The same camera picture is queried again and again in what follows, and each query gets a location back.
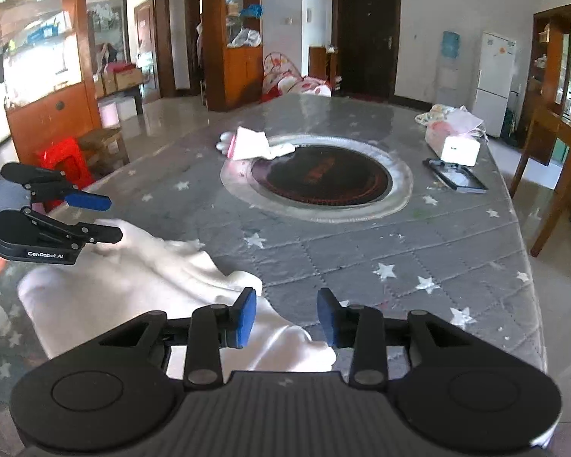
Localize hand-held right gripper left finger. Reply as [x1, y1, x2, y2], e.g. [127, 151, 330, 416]
[95, 288, 258, 390]

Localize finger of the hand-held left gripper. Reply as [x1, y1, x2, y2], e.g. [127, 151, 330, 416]
[29, 213, 124, 245]
[26, 170, 113, 211]

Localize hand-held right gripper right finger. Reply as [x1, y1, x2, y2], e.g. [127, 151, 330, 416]
[316, 288, 477, 390]

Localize white sweater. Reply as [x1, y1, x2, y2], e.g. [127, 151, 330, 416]
[16, 218, 338, 374]

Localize hanging clothes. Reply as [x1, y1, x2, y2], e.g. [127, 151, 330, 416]
[195, 21, 205, 84]

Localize red plastic stool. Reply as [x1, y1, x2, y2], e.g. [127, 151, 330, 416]
[37, 137, 96, 191]

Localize wooden stool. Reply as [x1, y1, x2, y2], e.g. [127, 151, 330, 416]
[78, 128, 130, 169]

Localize grey star quilted table cover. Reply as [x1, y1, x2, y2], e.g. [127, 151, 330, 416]
[0, 93, 548, 439]

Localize pink storage bin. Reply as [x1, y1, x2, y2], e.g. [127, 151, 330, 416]
[99, 102, 120, 128]

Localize white storage bin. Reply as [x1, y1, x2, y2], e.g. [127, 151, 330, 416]
[116, 96, 138, 121]

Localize round black induction cooktop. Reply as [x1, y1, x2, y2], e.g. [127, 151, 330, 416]
[220, 136, 414, 224]

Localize wooden interior door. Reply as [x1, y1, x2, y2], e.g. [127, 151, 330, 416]
[123, 0, 176, 101]

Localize white pink tissue pack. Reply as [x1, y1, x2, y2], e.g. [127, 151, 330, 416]
[215, 126, 296, 161]

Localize wooden display cabinet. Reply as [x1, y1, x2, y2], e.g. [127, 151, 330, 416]
[201, 0, 265, 112]

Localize white tissue box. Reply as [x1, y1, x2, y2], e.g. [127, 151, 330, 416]
[440, 107, 483, 167]

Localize white plastic bag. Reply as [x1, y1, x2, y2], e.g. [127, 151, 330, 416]
[227, 29, 262, 48]

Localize floral plastic bag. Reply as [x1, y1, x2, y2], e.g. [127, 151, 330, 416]
[415, 104, 458, 127]

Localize pink play tent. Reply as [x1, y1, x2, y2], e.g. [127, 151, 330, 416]
[262, 52, 334, 101]

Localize wooden shoe cabinet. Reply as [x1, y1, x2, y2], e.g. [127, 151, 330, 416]
[309, 46, 338, 93]

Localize white water dispenser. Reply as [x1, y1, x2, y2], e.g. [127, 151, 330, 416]
[438, 59, 460, 105]

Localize dark wooden door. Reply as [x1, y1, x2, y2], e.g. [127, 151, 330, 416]
[332, 0, 401, 101]

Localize white refrigerator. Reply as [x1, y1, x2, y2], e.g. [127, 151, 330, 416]
[473, 31, 517, 138]

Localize wooden side table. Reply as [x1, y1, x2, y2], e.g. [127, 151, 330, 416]
[509, 105, 571, 258]

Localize blue water bottle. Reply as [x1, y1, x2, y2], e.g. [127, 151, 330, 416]
[442, 31, 461, 60]

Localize wooden wall cabinet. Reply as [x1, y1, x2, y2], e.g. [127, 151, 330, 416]
[0, 0, 100, 153]

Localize flower wall picture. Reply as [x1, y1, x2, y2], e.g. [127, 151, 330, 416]
[88, 4, 124, 67]

